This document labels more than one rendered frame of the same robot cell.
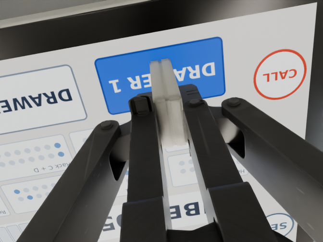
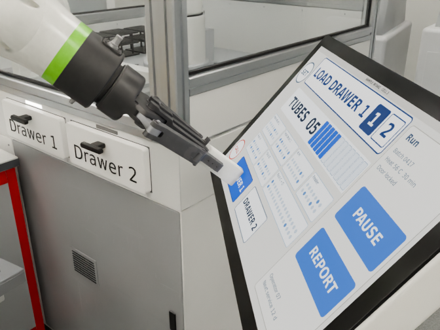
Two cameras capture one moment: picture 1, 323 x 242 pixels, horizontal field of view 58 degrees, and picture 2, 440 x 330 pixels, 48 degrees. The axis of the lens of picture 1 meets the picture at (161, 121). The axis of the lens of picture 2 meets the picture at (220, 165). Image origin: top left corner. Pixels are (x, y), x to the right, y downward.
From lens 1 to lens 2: 0.74 m
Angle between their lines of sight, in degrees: 81
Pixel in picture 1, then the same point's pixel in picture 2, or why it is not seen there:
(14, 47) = (229, 229)
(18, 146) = (270, 199)
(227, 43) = not seen: hidden behind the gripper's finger
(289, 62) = (233, 152)
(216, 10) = (219, 184)
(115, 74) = (237, 192)
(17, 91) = (245, 217)
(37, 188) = (294, 174)
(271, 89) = (241, 146)
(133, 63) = (234, 190)
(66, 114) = (253, 194)
